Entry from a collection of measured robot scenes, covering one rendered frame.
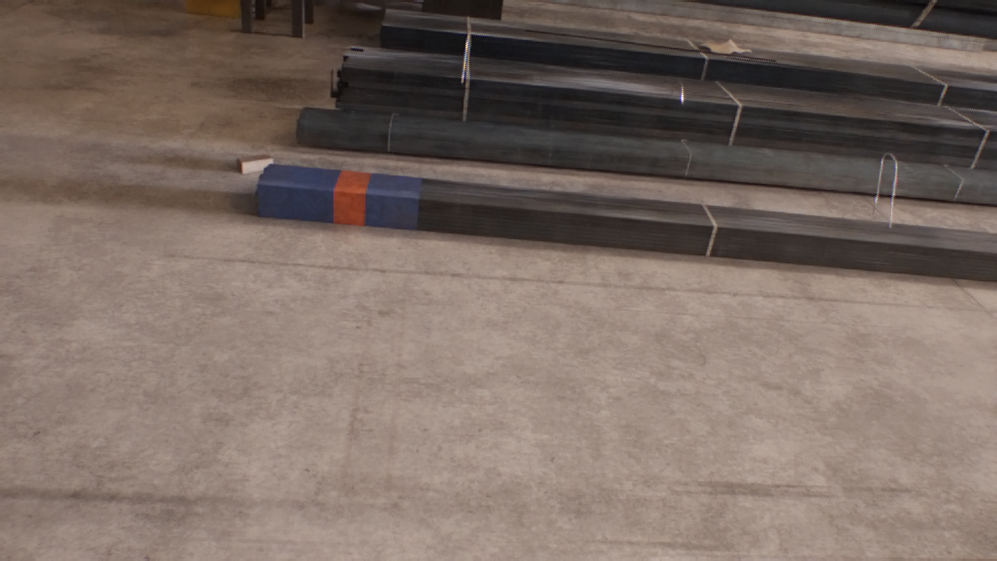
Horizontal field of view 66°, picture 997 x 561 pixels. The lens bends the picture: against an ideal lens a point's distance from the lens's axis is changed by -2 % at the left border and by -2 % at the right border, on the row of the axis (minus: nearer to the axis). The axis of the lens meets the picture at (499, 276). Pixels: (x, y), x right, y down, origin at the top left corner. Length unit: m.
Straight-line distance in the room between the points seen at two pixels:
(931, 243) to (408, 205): 2.52
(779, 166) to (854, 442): 2.26
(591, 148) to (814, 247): 1.33
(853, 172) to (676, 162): 1.07
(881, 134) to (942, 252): 1.22
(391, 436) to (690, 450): 0.95
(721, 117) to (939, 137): 1.40
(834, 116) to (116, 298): 3.97
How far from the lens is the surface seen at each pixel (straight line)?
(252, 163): 4.14
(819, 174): 4.92
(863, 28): 10.53
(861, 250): 4.07
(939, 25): 4.61
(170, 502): 2.32
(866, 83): 5.85
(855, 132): 5.18
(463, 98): 4.52
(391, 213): 3.57
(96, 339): 2.96
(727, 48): 5.62
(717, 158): 4.64
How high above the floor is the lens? 1.64
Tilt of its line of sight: 30 degrees down
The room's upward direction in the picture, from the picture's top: 7 degrees clockwise
